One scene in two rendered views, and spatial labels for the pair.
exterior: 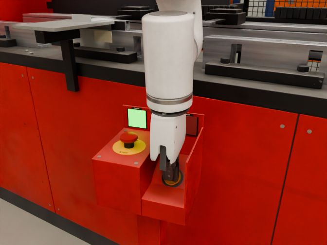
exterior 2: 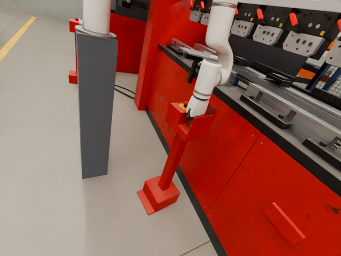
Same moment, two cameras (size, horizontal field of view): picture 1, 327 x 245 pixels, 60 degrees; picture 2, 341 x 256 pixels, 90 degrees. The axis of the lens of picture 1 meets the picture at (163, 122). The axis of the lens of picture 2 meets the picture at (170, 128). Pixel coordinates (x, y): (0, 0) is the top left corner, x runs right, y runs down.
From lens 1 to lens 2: 0.40 m
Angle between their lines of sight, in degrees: 26
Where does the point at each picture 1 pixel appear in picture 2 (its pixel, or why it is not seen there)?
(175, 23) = (209, 65)
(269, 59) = (271, 105)
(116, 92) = not seen: hidden behind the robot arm
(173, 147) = (193, 110)
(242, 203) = (222, 162)
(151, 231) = (177, 142)
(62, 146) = not seen: hidden behind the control
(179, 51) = (207, 76)
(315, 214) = (246, 183)
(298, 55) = (284, 109)
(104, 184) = (169, 114)
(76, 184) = not seen: hidden behind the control
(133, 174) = (178, 114)
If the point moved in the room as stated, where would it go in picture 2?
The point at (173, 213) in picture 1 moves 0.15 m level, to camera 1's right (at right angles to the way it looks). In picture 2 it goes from (183, 135) to (208, 152)
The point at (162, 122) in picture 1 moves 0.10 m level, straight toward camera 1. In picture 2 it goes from (193, 99) to (181, 103)
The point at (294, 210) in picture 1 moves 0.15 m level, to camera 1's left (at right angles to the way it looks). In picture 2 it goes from (239, 176) to (215, 160)
